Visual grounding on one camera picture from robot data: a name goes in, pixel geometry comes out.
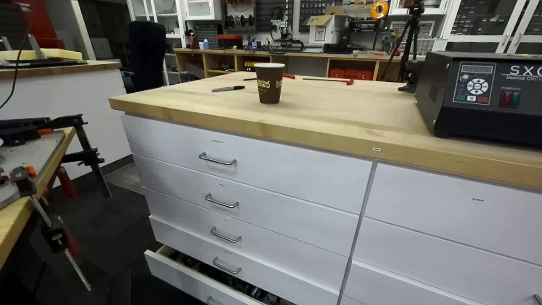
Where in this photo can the black office chair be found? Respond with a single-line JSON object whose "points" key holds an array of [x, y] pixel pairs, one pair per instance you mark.
{"points": [[146, 50]]}

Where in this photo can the beige cardboard box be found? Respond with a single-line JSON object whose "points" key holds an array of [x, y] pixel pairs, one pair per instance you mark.
{"points": [[322, 34]]}

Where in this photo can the red toolbox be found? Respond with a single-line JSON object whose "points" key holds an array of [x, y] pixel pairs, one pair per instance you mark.
{"points": [[229, 40]]}

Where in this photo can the light wooden board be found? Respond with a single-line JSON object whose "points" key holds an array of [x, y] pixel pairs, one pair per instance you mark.
{"points": [[51, 54]]}

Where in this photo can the white glass door cabinet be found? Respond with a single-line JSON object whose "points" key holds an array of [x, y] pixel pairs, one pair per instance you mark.
{"points": [[479, 39]]}

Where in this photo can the white framed shelf unit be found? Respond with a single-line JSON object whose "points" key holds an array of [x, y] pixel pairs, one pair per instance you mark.
{"points": [[180, 25]]}

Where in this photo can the dark tool pegboard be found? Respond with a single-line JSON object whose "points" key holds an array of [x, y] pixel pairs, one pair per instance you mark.
{"points": [[271, 13]]}

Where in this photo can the brown paper coffee cup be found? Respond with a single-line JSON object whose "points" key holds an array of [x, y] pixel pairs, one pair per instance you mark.
{"points": [[269, 84]]}

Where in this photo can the black orange bar clamp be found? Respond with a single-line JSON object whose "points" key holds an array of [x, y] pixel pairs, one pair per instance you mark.
{"points": [[56, 233]]}

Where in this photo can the wooden side table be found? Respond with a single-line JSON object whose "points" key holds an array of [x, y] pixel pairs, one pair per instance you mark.
{"points": [[10, 230]]}

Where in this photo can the white counter wood top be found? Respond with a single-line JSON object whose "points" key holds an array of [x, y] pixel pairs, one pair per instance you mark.
{"points": [[68, 101]]}

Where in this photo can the white cabinet drawer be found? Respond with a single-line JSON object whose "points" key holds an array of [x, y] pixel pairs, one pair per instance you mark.
{"points": [[271, 281], [440, 264], [169, 271], [451, 208], [281, 217], [281, 169], [373, 289], [281, 254]]}

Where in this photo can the black camera tripod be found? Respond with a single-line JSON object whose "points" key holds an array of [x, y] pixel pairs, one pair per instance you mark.
{"points": [[413, 10]]}

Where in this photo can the black orange quick clamp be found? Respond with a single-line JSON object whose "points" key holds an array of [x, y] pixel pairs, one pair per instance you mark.
{"points": [[22, 130]]}

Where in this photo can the red cabinet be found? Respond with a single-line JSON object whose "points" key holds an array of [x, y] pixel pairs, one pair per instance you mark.
{"points": [[39, 22]]}

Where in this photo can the black marker pen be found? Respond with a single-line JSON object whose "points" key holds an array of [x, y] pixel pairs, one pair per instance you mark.
{"points": [[229, 88]]}

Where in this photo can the red storage bins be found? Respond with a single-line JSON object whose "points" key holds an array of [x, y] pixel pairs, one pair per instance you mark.
{"points": [[349, 73]]}

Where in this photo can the yellow reel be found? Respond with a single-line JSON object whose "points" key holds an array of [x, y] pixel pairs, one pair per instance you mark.
{"points": [[373, 10]]}

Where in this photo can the wooden shelf workbench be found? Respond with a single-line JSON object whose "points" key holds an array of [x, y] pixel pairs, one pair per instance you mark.
{"points": [[315, 54]]}

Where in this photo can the black control box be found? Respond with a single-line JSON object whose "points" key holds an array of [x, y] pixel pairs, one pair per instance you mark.
{"points": [[479, 111]]}

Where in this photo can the grey metal plate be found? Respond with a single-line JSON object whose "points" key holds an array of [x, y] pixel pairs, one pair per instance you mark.
{"points": [[27, 157]]}

